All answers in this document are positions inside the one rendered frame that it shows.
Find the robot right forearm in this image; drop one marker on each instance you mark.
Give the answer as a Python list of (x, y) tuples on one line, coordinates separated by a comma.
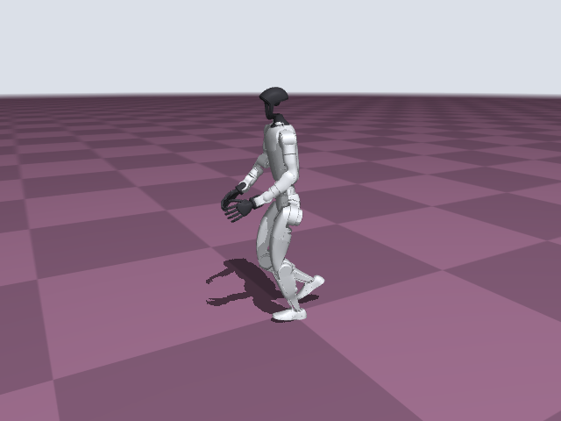
[(252, 177)]

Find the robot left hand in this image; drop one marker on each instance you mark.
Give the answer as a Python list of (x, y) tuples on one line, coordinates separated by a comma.
[(244, 207)]

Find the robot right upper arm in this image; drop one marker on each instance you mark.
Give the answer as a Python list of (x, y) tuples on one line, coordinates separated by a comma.
[(263, 159)]

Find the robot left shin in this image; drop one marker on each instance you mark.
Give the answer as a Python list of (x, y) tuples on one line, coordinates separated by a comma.
[(287, 285)]

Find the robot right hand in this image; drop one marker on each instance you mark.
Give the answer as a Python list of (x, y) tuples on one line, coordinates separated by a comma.
[(232, 195)]

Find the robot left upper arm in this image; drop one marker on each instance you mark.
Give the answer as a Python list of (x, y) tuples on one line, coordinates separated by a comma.
[(287, 142)]

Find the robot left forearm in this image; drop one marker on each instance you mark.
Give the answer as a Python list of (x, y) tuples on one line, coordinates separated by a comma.
[(277, 189)]

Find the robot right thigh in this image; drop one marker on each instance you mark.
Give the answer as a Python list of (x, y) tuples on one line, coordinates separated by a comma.
[(263, 236)]

